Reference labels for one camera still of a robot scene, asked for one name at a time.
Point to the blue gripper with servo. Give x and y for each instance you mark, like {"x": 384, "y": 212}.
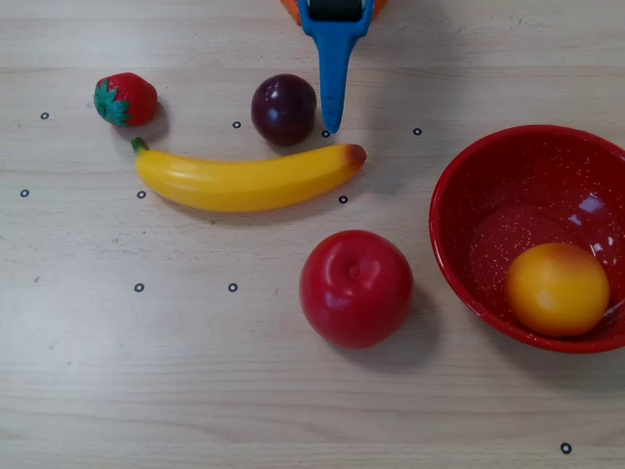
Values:
{"x": 337, "y": 36}

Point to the orange yellow toy peach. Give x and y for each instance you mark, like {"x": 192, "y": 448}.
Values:
{"x": 556, "y": 293}

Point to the red speckled enamel bowl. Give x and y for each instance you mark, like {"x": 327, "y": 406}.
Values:
{"x": 488, "y": 185}

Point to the dark purple toy plum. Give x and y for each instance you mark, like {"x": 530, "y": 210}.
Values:
{"x": 283, "y": 112}

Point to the yellow toy banana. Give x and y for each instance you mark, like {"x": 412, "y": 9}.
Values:
{"x": 244, "y": 185}

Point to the red toy strawberry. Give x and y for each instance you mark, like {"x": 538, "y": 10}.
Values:
{"x": 132, "y": 98}

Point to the red toy apple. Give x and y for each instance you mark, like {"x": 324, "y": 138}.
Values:
{"x": 356, "y": 293}

